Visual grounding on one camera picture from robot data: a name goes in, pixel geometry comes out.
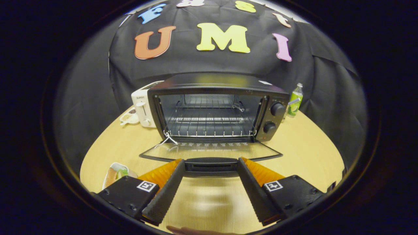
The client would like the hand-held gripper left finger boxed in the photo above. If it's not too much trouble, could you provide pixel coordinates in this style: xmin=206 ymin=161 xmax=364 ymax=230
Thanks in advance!
xmin=95 ymin=159 xmax=185 ymax=226

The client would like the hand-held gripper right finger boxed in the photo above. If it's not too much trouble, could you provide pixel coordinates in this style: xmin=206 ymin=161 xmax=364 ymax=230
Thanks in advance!
xmin=237 ymin=157 xmax=337 ymax=226

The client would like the toasted sandwich with lettuce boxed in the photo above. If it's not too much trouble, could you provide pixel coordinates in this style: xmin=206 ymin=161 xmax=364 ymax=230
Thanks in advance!
xmin=104 ymin=167 xmax=128 ymax=188

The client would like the black toaster oven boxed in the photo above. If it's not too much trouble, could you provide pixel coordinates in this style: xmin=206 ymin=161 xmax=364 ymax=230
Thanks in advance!
xmin=139 ymin=72 xmax=290 ymax=178

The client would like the white food tray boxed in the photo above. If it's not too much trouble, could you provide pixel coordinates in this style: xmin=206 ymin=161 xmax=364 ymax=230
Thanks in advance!
xmin=102 ymin=162 xmax=138 ymax=190

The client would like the white pop-up toaster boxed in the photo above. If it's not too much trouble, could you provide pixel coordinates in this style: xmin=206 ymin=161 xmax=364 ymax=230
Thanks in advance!
xmin=131 ymin=80 xmax=164 ymax=128

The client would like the small white seed dish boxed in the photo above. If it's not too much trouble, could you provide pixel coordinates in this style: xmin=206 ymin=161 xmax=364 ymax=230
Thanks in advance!
xmin=119 ymin=108 xmax=140 ymax=126

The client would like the green label drink bottle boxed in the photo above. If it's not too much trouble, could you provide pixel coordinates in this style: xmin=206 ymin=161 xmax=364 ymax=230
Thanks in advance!
xmin=287 ymin=83 xmax=304 ymax=117

